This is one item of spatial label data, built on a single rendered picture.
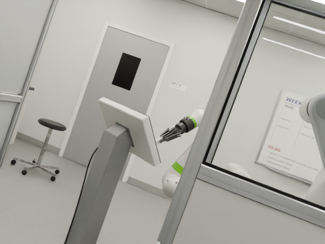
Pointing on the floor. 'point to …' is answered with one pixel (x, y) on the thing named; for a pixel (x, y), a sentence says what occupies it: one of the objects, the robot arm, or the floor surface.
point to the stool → (43, 149)
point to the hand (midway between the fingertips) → (158, 141)
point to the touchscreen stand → (99, 189)
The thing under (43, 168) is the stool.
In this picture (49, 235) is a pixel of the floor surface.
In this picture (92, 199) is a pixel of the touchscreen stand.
